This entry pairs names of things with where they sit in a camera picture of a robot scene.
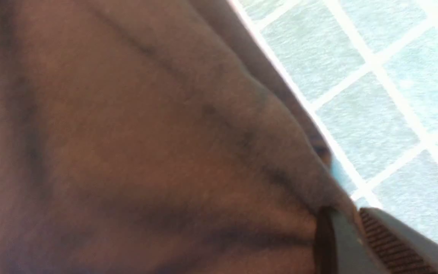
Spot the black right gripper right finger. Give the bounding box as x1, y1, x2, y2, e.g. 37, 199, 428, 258
359, 207, 438, 274

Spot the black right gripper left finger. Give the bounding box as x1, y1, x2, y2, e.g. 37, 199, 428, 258
314, 207, 388, 274

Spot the green gridded cutting mat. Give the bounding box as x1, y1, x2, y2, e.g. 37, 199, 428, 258
232, 0, 438, 243

